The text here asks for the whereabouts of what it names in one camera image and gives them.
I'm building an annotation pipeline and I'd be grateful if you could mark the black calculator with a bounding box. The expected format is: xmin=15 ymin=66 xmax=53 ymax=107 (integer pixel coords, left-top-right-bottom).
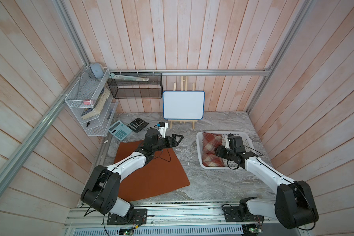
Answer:
xmin=127 ymin=118 xmax=149 ymax=133

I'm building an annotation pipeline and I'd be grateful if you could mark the white wire shelf rack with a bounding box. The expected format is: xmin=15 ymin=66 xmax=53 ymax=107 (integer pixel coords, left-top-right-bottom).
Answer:
xmin=65 ymin=66 xmax=118 ymax=137

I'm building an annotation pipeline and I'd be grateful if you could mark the rust orange skirt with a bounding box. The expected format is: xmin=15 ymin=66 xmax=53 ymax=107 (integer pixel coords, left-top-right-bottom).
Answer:
xmin=119 ymin=148 xmax=190 ymax=202

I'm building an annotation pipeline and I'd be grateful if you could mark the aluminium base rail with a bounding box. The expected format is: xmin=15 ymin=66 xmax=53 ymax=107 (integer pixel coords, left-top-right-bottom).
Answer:
xmin=62 ymin=201 xmax=307 ymax=229

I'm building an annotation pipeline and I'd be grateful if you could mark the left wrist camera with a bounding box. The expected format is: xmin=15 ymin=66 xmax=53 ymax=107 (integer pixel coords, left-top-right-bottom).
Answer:
xmin=157 ymin=122 xmax=169 ymax=138

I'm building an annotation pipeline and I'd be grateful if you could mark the teal calculator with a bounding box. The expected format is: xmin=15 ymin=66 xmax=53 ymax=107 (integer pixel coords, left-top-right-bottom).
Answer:
xmin=108 ymin=121 xmax=132 ymax=141

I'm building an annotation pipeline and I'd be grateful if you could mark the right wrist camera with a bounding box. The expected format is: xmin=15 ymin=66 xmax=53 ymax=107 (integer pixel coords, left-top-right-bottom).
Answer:
xmin=225 ymin=134 xmax=233 ymax=149

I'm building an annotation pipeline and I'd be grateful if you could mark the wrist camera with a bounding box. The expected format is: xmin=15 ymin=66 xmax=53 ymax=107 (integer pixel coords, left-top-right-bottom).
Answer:
xmin=225 ymin=134 xmax=233 ymax=149
xmin=157 ymin=122 xmax=169 ymax=138

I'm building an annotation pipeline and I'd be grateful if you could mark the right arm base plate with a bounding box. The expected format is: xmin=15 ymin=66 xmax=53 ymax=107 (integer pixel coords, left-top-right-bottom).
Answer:
xmin=221 ymin=204 xmax=265 ymax=223

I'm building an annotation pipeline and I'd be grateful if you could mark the white board blue frame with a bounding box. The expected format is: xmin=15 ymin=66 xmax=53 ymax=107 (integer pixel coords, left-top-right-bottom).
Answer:
xmin=162 ymin=90 xmax=206 ymax=120

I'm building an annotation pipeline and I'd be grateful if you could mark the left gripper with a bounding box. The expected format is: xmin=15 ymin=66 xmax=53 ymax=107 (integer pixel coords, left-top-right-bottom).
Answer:
xmin=152 ymin=134 xmax=183 ymax=152

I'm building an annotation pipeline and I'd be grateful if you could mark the red plaid skirt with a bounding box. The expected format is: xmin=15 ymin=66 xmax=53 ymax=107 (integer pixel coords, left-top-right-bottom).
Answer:
xmin=202 ymin=132 xmax=225 ymax=168

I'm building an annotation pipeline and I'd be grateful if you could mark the book on shelf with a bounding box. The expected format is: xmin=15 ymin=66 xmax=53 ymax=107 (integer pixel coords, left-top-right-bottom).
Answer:
xmin=81 ymin=87 xmax=111 ymax=120

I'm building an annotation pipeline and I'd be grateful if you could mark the pale green ruler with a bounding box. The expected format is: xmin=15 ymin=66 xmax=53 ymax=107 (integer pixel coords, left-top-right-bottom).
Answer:
xmin=109 ymin=73 xmax=149 ymax=82

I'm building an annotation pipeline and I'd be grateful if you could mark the black mesh wall basket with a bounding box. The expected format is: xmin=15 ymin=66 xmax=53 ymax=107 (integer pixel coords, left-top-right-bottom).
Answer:
xmin=107 ymin=72 xmax=163 ymax=99

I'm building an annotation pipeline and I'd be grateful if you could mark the grey computer mouse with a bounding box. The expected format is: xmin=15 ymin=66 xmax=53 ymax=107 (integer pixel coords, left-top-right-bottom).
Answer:
xmin=89 ymin=63 xmax=104 ymax=80

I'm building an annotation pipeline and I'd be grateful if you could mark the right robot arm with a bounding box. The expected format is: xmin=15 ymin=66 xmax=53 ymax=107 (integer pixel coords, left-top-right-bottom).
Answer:
xmin=215 ymin=134 xmax=319 ymax=229

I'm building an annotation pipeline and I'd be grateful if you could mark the white plastic basket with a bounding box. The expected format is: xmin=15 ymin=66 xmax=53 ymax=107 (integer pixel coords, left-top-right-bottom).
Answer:
xmin=196 ymin=131 xmax=254 ymax=170

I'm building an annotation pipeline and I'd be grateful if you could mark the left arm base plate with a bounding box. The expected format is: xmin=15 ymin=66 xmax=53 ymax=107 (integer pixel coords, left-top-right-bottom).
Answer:
xmin=107 ymin=208 xmax=148 ymax=226

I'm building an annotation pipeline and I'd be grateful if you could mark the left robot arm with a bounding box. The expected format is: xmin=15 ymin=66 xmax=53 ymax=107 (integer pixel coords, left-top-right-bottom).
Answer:
xmin=81 ymin=127 xmax=184 ymax=217

